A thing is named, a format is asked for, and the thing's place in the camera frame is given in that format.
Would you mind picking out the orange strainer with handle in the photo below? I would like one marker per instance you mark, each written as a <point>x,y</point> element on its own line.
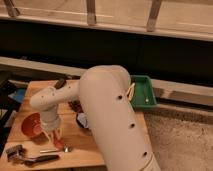
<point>31,128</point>

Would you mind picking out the small metal clamp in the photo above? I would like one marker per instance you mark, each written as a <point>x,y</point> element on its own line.
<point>15,153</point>

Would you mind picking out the black handled tool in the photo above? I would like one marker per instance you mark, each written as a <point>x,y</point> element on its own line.
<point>44,158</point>

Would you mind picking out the metal spoon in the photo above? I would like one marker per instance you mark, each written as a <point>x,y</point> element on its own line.
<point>65,149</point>

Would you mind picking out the black rectangular block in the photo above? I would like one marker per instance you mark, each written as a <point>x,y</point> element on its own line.
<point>60,83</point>

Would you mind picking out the blue object at table edge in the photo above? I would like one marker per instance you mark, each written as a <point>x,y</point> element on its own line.
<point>18,95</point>

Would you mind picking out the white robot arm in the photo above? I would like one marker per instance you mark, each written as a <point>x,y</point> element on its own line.
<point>102,93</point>

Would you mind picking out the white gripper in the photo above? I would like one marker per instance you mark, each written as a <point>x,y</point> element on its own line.
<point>50,121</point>

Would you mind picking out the crumpled blue cloth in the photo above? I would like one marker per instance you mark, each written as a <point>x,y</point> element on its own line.
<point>83,120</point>

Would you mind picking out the green plastic tray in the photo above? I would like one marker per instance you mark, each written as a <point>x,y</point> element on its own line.
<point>143,97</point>

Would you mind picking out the dark purple bowl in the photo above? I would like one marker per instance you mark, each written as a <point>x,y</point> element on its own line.
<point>79,122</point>

